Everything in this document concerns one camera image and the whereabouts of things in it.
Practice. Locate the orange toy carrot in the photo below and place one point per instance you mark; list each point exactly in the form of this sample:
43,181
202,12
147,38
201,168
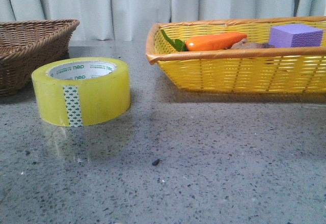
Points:
205,42

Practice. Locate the brown object in basket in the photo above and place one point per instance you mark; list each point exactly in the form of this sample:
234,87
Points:
245,44

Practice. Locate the yellow tape roll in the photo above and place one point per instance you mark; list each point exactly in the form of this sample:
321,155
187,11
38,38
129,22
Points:
82,91

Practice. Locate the small black debris piece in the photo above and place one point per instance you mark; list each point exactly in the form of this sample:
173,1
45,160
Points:
156,162

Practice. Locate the brown wicker basket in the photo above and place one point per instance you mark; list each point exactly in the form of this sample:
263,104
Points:
28,45

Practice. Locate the yellow woven plastic basket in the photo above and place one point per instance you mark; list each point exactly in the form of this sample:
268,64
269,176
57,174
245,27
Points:
271,70

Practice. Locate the white curtain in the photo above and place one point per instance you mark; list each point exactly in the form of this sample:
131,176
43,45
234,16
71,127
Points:
131,19

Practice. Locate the purple foam block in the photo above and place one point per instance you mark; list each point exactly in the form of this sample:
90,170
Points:
295,35

